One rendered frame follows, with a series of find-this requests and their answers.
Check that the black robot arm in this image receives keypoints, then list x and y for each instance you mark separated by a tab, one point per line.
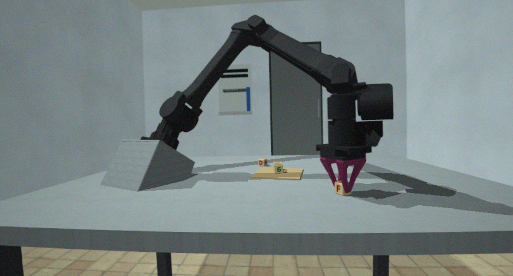
375	101

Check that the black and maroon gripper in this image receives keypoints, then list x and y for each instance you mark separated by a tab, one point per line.
340	140

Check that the tan flat mat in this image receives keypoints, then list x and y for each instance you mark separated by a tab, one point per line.
288	174

